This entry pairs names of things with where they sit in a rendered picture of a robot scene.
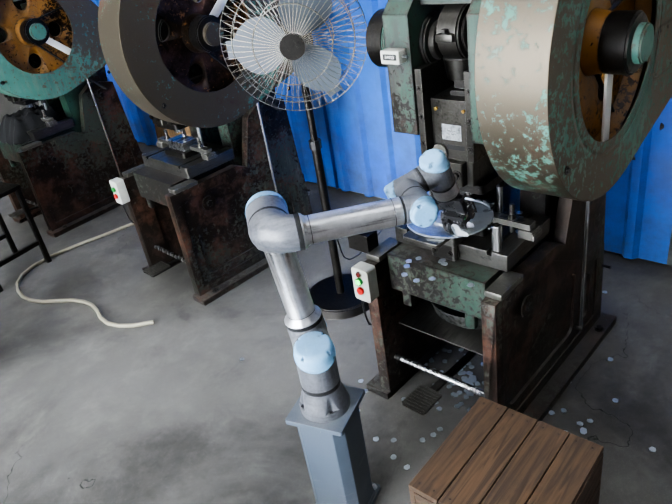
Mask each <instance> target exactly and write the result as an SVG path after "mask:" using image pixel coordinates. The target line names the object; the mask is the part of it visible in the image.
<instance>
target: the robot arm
mask: <svg viewBox="0 0 672 504"><path fill-rule="evenodd" d="M430 190H431V191H432V193H433V196H434V197H433V198H432V197H430V196H429V195H428V193H427V192H428V191H430ZM384 192H385V194H386V196H387V198H388V199H385V200H380V201H375V202H370V203H365V204H360V205H355V206H350V207H345V208H340V209H335V210H330V211H325V212H320V213H315V214H310V215H305V216H304V215H302V214H300V213H295V214H289V211H288V206H287V203H286V201H285V200H284V199H283V197H282V196H281V195H279V194H278V193H276V192H273V191H262V192H259V193H256V194H255V195H253V196H252V197H251V198H250V199H249V200H248V202H247V204H246V209H245V216H246V219H247V226H248V234H249V237H250V239H251V241H252V243H253V244H254V245H255V246H256V247H257V249H259V250H261V251H264V253H265V256H266V259H267V261H268V264H269V267H270V269H271V272H272V275H273V278H274V280H275V283H276V286H277V288H278V291H279V294H280V297H281V299H282V302H283V305H284V308H285V310H286V313H287V315H286V316H285V319H284V322H285V325H286V328H287V330H288V333H289V336H290V339H291V342H292V346H293V351H294V352H293V355H294V360H295V362H296V365H297V370H298V374H299V378H300V383H301V387H302V391H301V397H300V409H301V412H302V414H303V416H304V417H305V418H306V419H308V420H310V421H312V422H316V423H327V422H331V421H334V420H337V419H338V418H340V417H342V416H343V415H344V414H345V413H346V412H347V410H348V409H349V406H350V397H349V393H348V391H347V389H346V388H345V387H344V385H343V383H342V382H341V380H340V375H339V370H338V365H337V360H336V351H335V346H334V344H333V342H332V340H331V338H330V336H329V333H328V329H327V324H326V321H325V319H324V317H323V314H322V312H321V309H320V308H319V307H318V306H317V305H314V303H313V300H312V297H311V294H310V291H309V288H308V285H307V282H306V280H305V277H304V274H303V271H302V268H301V265H300V262H299V259H298V256H297V253H296V251H301V250H306V249H307V248H308V247H309V245H311V244H315V243H320V242H324V241H329V240H334V239H339V238H343V237H348V236H353V235H358V234H363V233H367V232H372V231H377V230H382V229H386V228H391V227H396V226H401V225H405V224H410V223H413V224H415V225H416V226H419V227H428V226H430V225H432V224H433V223H434V222H435V221H436V220H437V218H438V214H439V211H440V210H442V211H441V214H440V218H441V221H442V225H443V228H444V230H445V231H446V232H447V233H449V234H451V235H453V236H455V237H458V238H462V237H463V236H466V237H468V236H469V234H468V233H467V232H465V231H464V229H465V230H467V228H473V227H474V224H473V223H471V222H469V221H470V219H473V218H474V216H475V213H474V212H476V213H477V210H476V207H475V204H474V202H473V201H471V200H466V199H465V197H466V196H467V195H466V192H462V191H459V187H458V184H457V182H456V179H455V176H454V174H453V171H452V169H451V166H450V162H449V160H448V159H447V157H446V155H445V153H444V152H443V151H442V150H440V149H430V150H427V151H426V152H424V153H423V155H422V156H420V158H419V166H417V167H416V168H414V169H413V170H411V171H409V172H408V173H406V174H404V175H402V176H401V177H399V178H397V179H396V180H393V181H392V182H391V183H389V184H388V185H386V186H385V187H384ZM472 204H473V206H474V209H473V208H472Z"/></svg>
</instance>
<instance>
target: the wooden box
mask: <svg viewBox="0 0 672 504"><path fill-rule="evenodd" d="M603 449H604V447H603V446H601V445H598V444H596V443H593V442H591V441H588V440H586V439H583V438H581V437H579V436H576V435H574V434H570V436H569V432H566V431H564V430H561V429H559V428H557V427H554V426H552V425H549V424H547V423H544V422H542V421H538V420H537V419H535V418H532V417H530V416H527V415H525V414H522V413H520V412H517V411H515V410H513V409H510V408H509V409H508V408H507V407H505V406H503V405H500V404H498V403H495V402H493V401H491V400H488V399H486V398H483V397H480V398H479V399H478V400H477V402H476V403H475V404H474V405H473V407H472V408H471V409H470V410H469V411H468V413H467V414H466V415H465V416H464V418H463V419H462V420H461V421H460V422H459V424H458V425H457V426H456V427H455V429H454V430H453V431H452V432H451V433H450V435H449V436H448V437H447V438H446V440H445V441H444V442H443V443H442V444H441V446H440V447H439V448H438V449H437V451H436V452H435V453H434V454H433V455H432V457H431V458H430V459H429V460H428V462H427V463H426V464H425V465H424V466H423V468H422V469H421V470H420V471H419V473H418V474H417V475H416V476H415V477H414V479H413V480H412V481H411V482H410V484H409V485H408V486H409V493H410V500H411V504H599V496H600V485H601V474H602V464H603Z"/></svg>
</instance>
